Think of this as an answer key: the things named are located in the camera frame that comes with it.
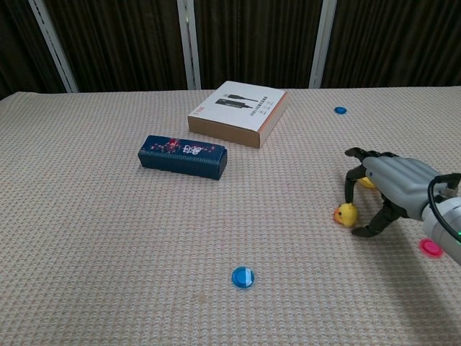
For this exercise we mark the navy blue floral box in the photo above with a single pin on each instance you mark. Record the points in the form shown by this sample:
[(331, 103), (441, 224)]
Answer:
[(180, 156)]

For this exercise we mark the pink bottle cap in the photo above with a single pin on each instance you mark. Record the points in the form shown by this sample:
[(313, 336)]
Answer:
[(429, 248)]

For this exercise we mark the white metal frame post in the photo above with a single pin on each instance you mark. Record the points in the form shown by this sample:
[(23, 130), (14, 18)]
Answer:
[(54, 47), (322, 47), (189, 47)]

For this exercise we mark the yellow rubber duck toy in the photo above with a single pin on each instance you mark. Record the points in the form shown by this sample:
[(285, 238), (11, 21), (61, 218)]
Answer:
[(347, 215)]

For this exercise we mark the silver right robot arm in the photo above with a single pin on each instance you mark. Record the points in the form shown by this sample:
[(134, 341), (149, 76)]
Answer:
[(446, 223)]

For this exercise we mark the plain blue bottle cap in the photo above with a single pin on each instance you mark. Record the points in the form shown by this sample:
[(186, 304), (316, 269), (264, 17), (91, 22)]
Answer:
[(340, 110)]

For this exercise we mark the blue cap with white patch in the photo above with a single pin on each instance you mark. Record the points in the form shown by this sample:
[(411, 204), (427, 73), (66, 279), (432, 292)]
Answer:
[(241, 277)]

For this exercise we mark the black pleated curtain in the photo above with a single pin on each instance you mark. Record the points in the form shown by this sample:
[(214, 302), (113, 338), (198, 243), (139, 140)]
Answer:
[(126, 43)]

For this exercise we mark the black and silver right hand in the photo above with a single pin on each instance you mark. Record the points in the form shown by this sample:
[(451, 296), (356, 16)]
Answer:
[(403, 184)]

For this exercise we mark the beige woven tablecloth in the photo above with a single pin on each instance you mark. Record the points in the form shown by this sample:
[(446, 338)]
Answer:
[(144, 234)]

